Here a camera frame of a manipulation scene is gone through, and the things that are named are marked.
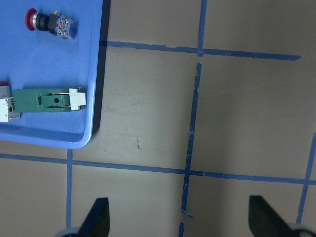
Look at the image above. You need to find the white circuit breaker module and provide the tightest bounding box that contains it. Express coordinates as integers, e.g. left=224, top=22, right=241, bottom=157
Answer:
left=0, top=81, right=20, bottom=122

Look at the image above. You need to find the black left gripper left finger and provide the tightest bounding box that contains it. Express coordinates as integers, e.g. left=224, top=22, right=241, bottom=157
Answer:
left=78, top=197, right=110, bottom=237

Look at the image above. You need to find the blue plastic tray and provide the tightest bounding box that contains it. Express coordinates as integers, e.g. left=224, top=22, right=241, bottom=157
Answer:
left=0, top=0, right=103, bottom=150

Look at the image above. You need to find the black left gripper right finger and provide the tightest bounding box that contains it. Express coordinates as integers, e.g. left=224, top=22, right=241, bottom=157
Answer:
left=248, top=196, right=293, bottom=237

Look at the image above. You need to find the red emergency stop button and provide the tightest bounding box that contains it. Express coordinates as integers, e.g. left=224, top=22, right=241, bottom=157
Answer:
left=25, top=8, right=76, bottom=40

